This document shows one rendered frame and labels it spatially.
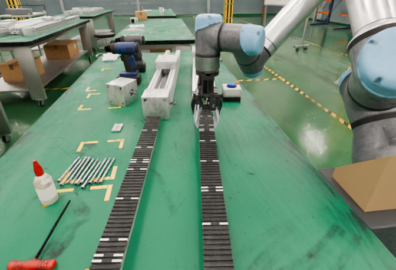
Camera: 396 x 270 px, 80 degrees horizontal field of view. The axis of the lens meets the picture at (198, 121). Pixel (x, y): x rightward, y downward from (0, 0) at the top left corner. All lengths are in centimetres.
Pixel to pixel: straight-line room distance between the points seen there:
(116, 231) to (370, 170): 54
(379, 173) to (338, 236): 16
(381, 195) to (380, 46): 31
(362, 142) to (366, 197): 12
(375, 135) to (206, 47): 46
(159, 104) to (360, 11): 65
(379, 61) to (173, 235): 51
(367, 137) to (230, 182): 34
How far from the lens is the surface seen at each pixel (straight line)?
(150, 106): 92
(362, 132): 68
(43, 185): 64
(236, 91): 108
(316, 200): 66
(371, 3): 65
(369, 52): 56
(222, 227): 51
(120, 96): 108
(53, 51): 483
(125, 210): 55
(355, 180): 68
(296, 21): 82
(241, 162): 72
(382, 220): 69
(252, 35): 64
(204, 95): 71
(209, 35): 68
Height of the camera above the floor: 121
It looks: 28 degrees down
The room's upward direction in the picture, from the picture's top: straight up
